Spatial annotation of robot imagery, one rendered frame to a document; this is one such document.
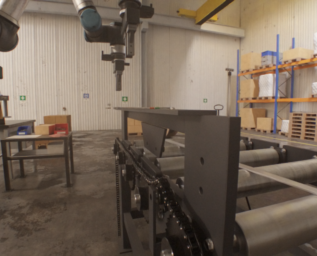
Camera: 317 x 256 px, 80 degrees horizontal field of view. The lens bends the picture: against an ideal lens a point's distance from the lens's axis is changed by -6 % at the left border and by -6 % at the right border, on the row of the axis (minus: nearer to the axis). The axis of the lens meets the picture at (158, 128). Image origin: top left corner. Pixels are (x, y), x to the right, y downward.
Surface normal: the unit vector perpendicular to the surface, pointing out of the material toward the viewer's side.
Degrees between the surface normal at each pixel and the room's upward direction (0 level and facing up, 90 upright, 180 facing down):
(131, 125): 90
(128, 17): 90
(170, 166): 65
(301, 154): 90
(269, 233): 53
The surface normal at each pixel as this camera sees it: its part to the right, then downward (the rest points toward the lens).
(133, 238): 0.00, -1.00
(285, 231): 0.26, -0.43
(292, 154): -0.95, 0.03
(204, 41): 0.31, 0.10
